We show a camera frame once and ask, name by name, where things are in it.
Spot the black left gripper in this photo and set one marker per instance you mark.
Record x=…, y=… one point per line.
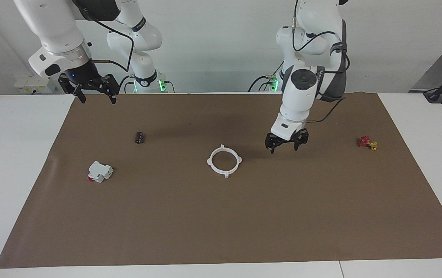
x=287, y=141

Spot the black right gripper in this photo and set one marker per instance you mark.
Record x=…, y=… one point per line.
x=85, y=75

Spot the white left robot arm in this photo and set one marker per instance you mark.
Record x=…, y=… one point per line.
x=298, y=100

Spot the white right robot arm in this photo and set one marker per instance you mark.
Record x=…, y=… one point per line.
x=56, y=27

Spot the white power strip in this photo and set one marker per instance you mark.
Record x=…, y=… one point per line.
x=31, y=83

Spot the black cylindrical capacitor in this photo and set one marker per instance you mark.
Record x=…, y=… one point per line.
x=139, y=138

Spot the red and yellow valve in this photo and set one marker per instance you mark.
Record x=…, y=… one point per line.
x=364, y=141

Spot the white circuit breaker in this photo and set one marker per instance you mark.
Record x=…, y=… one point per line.
x=99, y=171

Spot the brown paper table mat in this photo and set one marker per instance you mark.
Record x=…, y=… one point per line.
x=220, y=224

